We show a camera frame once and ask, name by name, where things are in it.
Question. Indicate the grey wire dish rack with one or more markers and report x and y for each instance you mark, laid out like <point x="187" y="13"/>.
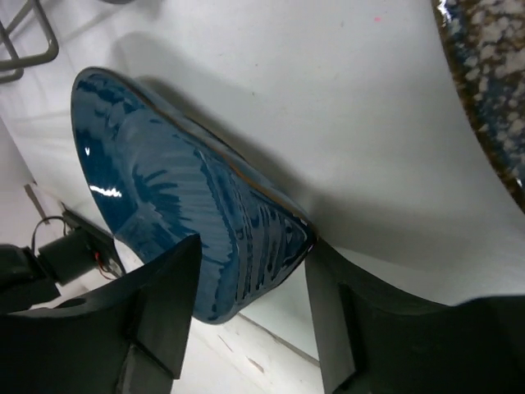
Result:
<point x="27" y="38"/>

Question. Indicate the blue leaf shaped dish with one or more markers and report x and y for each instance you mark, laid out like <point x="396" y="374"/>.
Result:
<point x="157" y="176"/>

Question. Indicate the speckled brown rimmed plate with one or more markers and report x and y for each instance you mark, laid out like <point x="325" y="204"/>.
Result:
<point x="483" y="42"/>

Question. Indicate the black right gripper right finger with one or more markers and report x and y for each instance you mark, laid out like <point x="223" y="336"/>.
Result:
<point x="375" y="338"/>

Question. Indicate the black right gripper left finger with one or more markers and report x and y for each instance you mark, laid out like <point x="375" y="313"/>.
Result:
<point x="128" y="336"/>

